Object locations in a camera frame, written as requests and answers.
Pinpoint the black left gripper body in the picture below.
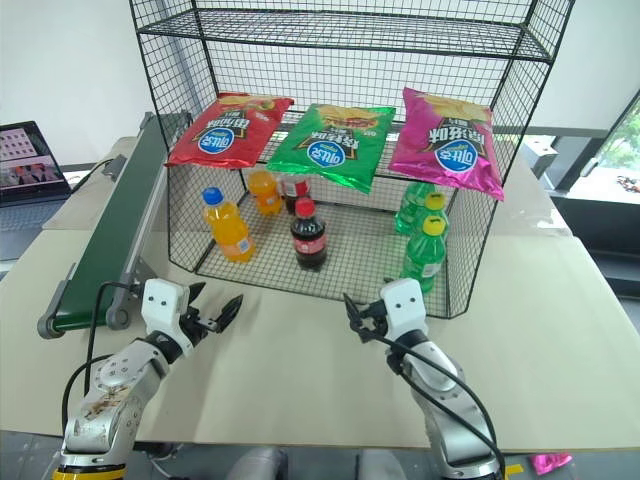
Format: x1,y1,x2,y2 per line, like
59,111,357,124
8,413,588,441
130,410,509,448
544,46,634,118
179,298,221,357

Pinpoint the small grey box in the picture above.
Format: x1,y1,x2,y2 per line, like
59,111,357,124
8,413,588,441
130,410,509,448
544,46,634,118
528,137,559,177

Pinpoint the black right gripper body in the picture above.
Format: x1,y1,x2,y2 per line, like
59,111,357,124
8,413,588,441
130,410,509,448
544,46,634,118
351,299,389,343

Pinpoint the green potato chip bag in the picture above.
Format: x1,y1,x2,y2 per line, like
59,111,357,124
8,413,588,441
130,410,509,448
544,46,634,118
266,103,396,195

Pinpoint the green soda bottle yellow cap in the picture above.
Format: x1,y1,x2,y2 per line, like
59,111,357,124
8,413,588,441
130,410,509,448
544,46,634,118
407,192,450,236
402,215,450,294

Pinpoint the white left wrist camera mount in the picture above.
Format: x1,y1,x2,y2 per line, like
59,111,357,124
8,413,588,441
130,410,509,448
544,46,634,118
141,279,191,359

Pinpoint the cola bottle red label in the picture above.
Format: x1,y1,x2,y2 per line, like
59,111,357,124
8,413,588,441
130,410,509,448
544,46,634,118
279,174,314,215

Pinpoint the magenta snack bag on floor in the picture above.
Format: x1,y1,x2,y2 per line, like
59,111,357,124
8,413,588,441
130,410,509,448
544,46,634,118
529,452,574,476

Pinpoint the red potato chip bag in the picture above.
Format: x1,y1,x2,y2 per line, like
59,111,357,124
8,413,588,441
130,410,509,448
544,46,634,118
164,92,295,171

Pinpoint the grey laptop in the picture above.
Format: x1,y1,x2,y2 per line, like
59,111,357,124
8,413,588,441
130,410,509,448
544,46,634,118
0,120,71,261

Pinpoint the black wire mesh shelf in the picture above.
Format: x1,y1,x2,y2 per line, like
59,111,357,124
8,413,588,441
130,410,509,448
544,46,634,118
127,0,576,320

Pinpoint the green conveyor belt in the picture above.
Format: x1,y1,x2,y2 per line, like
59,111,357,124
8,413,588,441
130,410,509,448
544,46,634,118
37,112,194,340

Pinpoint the orange soda bottle blue cap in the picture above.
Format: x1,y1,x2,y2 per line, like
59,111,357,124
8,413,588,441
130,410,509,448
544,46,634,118
202,187,257,265

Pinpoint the magenta potato chip bag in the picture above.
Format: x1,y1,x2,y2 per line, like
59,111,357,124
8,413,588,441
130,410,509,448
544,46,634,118
388,87,505,202

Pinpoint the grey rounded shape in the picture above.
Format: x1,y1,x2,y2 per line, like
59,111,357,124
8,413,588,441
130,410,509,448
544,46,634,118
233,446,290,480

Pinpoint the thin black table cable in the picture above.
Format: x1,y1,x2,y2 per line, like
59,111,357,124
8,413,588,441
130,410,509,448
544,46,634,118
68,158,117,195

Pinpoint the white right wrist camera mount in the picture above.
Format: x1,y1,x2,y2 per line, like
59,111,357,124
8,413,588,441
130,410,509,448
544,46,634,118
378,278,430,347

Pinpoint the cola bottle red cap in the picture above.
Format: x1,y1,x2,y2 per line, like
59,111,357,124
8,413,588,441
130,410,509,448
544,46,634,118
290,197,330,272

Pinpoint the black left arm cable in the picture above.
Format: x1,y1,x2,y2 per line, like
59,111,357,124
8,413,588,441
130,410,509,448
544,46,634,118
62,282,142,436

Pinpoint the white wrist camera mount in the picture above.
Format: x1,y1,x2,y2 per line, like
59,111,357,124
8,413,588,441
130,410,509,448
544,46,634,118
141,279,191,359
378,278,430,347

